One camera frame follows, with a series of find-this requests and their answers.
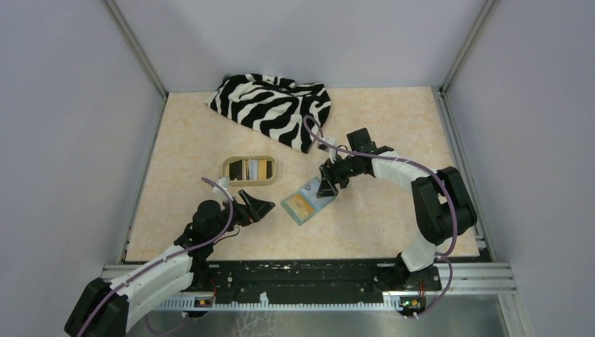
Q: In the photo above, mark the dark VIP card lower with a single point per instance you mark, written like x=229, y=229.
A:
x=236, y=170

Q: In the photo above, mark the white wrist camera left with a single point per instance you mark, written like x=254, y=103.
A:
x=221, y=186

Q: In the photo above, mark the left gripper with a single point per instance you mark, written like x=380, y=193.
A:
x=255, y=209

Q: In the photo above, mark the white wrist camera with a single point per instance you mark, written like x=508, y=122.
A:
x=327, y=144
x=221, y=186

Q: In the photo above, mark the white card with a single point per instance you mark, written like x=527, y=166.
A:
x=253, y=169

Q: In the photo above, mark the aluminium front rail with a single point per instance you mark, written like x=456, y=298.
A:
x=458, y=279

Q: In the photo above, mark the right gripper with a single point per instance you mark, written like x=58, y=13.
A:
x=326, y=187

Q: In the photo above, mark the yellow card in holder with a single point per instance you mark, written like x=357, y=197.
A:
x=300, y=206

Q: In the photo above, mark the zebra striped cloth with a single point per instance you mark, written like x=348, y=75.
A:
x=273, y=106

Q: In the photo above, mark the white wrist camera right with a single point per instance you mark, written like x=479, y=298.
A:
x=327, y=144

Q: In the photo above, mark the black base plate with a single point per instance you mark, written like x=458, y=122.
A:
x=310, y=282

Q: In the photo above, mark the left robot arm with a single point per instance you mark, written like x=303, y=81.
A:
x=112, y=307

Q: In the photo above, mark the green card holder wallet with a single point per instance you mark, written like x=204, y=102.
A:
x=309, y=192

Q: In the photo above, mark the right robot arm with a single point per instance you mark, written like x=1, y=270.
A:
x=443, y=208

